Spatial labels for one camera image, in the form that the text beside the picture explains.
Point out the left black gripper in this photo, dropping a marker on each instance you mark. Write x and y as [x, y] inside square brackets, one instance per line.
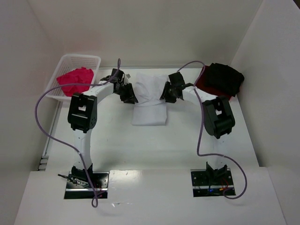
[128, 93]

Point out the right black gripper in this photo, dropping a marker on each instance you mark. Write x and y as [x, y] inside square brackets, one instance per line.
[167, 92]

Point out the white t shirt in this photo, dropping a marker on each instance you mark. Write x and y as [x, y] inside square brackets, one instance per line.
[150, 110]

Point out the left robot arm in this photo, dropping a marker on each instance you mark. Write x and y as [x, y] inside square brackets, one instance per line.
[83, 115]

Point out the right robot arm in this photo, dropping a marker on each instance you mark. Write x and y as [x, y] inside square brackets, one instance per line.
[216, 115]

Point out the dark red folded t shirt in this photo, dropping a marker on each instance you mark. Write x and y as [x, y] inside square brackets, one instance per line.
[211, 90]

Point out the pink t shirt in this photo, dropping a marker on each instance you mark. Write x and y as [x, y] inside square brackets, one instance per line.
[80, 75]

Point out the black folded t shirt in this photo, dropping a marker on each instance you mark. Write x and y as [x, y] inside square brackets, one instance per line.
[223, 78]

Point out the white plastic basket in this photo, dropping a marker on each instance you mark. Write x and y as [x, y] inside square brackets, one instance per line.
[67, 63]

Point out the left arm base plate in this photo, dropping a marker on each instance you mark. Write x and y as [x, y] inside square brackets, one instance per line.
[80, 189]

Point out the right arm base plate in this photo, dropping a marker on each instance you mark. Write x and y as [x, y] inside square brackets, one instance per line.
[203, 186]

